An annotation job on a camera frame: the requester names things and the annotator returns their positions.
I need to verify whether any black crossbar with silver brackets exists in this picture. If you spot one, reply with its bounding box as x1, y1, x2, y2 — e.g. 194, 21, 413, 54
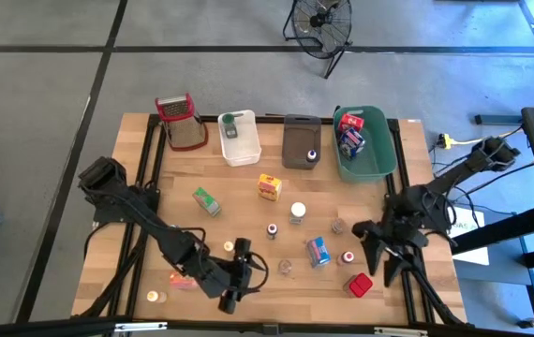
0, 315, 534, 337

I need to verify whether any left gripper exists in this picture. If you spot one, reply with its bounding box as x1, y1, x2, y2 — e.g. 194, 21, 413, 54
203, 237, 254, 315

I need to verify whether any black table frame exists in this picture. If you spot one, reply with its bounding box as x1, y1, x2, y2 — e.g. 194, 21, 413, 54
72, 113, 467, 329

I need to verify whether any black floor fan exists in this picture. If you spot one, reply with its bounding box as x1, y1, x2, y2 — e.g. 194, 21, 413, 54
281, 0, 353, 80

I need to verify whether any blue Frosted Flakes box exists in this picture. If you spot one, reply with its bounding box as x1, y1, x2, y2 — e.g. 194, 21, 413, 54
339, 126, 366, 159

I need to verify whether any orange mini cereal box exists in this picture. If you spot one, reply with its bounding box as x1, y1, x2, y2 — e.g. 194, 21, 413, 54
169, 271, 200, 291

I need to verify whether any green-lidded spice jar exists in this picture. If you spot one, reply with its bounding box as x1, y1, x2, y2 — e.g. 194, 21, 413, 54
221, 112, 245, 140

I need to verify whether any white plastic bin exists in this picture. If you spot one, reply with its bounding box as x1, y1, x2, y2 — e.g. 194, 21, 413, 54
216, 109, 263, 169

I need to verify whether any grey metal bar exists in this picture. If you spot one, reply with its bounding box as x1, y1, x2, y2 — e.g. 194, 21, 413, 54
475, 113, 524, 126

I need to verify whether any grey plastic bin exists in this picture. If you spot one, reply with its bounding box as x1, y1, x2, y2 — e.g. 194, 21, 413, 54
281, 113, 323, 170

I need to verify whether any red mini cereal box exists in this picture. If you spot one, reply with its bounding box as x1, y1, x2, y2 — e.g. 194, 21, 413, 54
337, 112, 365, 134

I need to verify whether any yellow extension cord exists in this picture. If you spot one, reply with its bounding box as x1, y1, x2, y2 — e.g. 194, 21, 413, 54
438, 125, 526, 151

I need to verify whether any red spice tin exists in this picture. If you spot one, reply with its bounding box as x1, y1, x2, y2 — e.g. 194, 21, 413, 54
343, 271, 375, 300

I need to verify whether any white paper sheet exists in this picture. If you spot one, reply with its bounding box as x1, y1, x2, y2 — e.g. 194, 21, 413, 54
449, 208, 491, 266

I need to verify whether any green mini cereal box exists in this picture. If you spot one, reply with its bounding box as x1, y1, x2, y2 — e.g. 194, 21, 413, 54
191, 186, 223, 218

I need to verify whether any black cable bundle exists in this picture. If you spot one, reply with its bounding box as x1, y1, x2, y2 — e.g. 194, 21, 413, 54
77, 223, 152, 320
400, 261, 466, 327

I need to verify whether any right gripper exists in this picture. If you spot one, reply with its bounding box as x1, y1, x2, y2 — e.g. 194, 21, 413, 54
351, 205, 437, 287

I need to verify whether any blue Rice Krispies box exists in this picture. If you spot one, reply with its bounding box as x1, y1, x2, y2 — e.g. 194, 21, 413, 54
305, 235, 333, 270

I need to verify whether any yellow mini cereal box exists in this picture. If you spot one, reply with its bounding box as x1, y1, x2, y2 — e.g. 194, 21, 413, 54
256, 172, 284, 202

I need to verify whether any green plastic bin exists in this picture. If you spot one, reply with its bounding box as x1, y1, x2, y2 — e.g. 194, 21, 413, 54
332, 105, 398, 184

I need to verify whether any white-lidded spice jar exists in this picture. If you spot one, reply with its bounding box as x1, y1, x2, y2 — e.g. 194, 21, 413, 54
289, 201, 307, 226

